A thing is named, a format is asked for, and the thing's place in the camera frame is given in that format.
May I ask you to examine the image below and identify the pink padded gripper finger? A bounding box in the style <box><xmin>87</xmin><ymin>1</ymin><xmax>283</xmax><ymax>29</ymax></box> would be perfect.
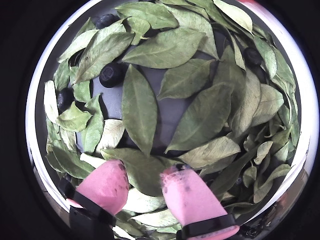
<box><xmin>159</xmin><ymin>163</ymin><xmax>240</xmax><ymax>240</ymax></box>
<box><xmin>58</xmin><ymin>159</ymin><xmax>130</xmax><ymax>240</ymax></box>

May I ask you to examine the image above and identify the dark grey round bowl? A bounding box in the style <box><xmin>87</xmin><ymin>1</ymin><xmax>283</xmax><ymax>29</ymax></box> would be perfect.
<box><xmin>26</xmin><ymin>0</ymin><xmax>313</xmax><ymax>240</ymax></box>

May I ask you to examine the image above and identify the large dark blueberry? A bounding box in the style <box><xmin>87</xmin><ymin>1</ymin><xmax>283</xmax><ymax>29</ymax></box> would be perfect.
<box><xmin>99</xmin><ymin>62</ymin><xmax>125</xmax><ymax>88</ymax></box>

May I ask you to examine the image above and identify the pale green dried leaf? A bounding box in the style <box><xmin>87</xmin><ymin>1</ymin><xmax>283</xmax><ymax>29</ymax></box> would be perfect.
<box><xmin>43</xmin><ymin>80</ymin><xmax>60</xmax><ymax>125</ymax></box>
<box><xmin>131</xmin><ymin>208</ymin><xmax>180</xmax><ymax>228</ymax></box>
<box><xmin>251</xmin><ymin>83</ymin><xmax>285</xmax><ymax>127</ymax></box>
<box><xmin>213</xmin><ymin>0</ymin><xmax>254</xmax><ymax>33</ymax></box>
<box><xmin>178</xmin><ymin>136</ymin><xmax>241</xmax><ymax>170</ymax></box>
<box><xmin>231</xmin><ymin>67</ymin><xmax>262</xmax><ymax>138</ymax></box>

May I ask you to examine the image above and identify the pale yellowish dried leaf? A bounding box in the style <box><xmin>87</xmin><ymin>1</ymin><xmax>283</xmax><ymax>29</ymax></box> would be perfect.
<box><xmin>122</xmin><ymin>187</ymin><xmax>167</xmax><ymax>214</ymax></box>
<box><xmin>96</xmin><ymin>118</ymin><xmax>125</xmax><ymax>153</ymax></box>

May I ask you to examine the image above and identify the curled green leaf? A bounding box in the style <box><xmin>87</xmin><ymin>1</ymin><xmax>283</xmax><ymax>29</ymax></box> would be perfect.
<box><xmin>56</xmin><ymin>101</ymin><xmax>93</xmax><ymax>133</ymax></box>

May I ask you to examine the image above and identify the broad green leaf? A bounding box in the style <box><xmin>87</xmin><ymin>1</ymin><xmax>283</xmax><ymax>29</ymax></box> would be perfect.
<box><xmin>164</xmin><ymin>82</ymin><xmax>235</xmax><ymax>154</ymax></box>
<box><xmin>121</xmin><ymin>26</ymin><xmax>207</xmax><ymax>70</ymax></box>

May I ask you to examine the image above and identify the small green dried leaf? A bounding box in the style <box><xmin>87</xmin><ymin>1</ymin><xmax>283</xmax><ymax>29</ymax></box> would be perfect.
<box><xmin>124</xmin><ymin>16</ymin><xmax>151</xmax><ymax>46</ymax></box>
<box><xmin>72</xmin><ymin>80</ymin><xmax>92</xmax><ymax>103</ymax></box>
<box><xmin>253</xmin><ymin>140</ymin><xmax>274</xmax><ymax>165</ymax></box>

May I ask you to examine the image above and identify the long narrow green leaf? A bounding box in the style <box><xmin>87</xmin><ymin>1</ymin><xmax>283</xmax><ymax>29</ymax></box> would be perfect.
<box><xmin>121</xmin><ymin>64</ymin><xmax>159</xmax><ymax>157</ymax></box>

